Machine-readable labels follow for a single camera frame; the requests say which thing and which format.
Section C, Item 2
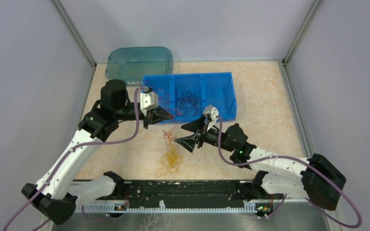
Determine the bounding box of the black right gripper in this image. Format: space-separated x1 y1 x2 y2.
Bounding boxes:
175 114 235 153

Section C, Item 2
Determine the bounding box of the red wire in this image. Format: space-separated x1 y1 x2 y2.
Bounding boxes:
146 81 173 109
162 122 178 148
158 89 181 117

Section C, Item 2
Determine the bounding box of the colourful wire bundle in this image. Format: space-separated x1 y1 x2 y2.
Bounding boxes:
154 146 184 179

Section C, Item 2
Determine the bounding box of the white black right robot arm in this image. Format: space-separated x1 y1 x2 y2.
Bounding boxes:
174 116 346 211

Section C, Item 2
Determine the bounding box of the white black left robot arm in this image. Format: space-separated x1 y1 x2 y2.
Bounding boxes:
22 79 173 225

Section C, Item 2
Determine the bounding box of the blue three-compartment plastic bin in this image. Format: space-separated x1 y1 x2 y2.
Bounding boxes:
143 72 238 124

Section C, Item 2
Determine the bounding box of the teal transparent plastic tub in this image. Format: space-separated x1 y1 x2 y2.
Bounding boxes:
105 46 173 86

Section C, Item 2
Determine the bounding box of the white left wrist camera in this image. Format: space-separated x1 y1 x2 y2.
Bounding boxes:
140 86 159 116

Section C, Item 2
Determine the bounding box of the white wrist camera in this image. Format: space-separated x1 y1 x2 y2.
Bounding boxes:
203 105 219 124
140 86 159 116

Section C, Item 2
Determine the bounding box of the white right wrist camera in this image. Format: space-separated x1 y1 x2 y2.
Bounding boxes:
203 105 219 124

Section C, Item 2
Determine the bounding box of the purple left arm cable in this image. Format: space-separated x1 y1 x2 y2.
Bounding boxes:
2 86 150 231

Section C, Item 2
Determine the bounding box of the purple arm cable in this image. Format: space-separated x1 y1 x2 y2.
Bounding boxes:
216 115 363 229
2 86 150 231

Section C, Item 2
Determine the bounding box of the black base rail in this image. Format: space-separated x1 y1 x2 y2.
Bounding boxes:
95 179 285 209

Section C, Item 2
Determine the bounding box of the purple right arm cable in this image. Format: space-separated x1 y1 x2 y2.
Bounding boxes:
216 115 363 229

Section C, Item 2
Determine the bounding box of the grey slotted cable duct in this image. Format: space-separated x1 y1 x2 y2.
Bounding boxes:
83 202 258 214

